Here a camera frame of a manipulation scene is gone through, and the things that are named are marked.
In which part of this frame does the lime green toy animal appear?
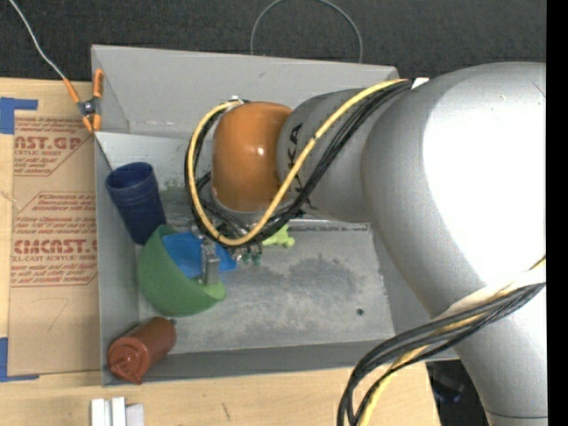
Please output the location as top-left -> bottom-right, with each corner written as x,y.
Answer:
260,223 -> 296,249

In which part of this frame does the dark blue plastic cup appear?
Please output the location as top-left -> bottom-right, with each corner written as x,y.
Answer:
105,162 -> 168,247

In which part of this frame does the red-brown cylindrical bottle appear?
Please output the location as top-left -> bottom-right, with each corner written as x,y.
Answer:
106,316 -> 178,386

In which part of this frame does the brown cardboard board red print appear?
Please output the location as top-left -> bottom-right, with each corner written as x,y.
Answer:
0,76 -> 104,382

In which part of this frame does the grey metal bin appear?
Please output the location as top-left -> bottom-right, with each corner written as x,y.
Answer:
91,44 -> 461,388

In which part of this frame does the blue flat sponge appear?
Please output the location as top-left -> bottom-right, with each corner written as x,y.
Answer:
161,232 -> 238,281

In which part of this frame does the green plastic bowl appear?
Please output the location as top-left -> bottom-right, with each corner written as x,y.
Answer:
136,224 -> 228,319

